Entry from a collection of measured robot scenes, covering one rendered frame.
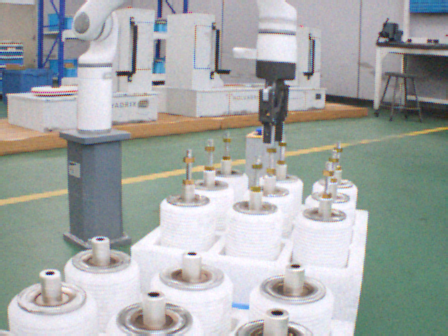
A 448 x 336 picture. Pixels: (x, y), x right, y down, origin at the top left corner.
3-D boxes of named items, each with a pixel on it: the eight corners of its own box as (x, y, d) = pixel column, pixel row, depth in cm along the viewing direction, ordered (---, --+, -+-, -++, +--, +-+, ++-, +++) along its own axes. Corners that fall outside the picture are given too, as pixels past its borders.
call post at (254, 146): (239, 260, 133) (245, 136, 127) (246, 251, 140) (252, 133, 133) (267, 264, 131) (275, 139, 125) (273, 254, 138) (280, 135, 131)
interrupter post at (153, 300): (138, 326, 49) (137, 297, 48) (147, 316, 51) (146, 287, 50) (161, 331, 48) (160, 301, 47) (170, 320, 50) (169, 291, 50)
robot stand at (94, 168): (62, 238, 142) (58, 131, 136) (104, 229, 152) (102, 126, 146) (88, 254, 132) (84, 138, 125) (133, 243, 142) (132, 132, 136)
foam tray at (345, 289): (134, 335, 93) (130, 246, 89) (200, 264, 130) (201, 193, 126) (347, 372, 83) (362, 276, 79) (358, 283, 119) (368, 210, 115)
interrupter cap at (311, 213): (322, 226, 82) (323, 222, 81) (292, 214, 88) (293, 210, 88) (355, 219, 86) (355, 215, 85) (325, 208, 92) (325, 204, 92)
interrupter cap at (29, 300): (2, 309, 50) (1, 303, 50) (42, 282, 57) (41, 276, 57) (64, 324, 48) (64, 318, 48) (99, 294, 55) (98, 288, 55)
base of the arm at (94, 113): (71, 131, 136) (71, 67, 132) (99, 128, 142) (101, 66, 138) (88, 135, 129) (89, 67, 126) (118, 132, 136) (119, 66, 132)
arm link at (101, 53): (96, 8, 135) (94, 70, 139) (72, 6, 127) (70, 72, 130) (123, 6, 131) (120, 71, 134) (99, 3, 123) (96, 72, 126)
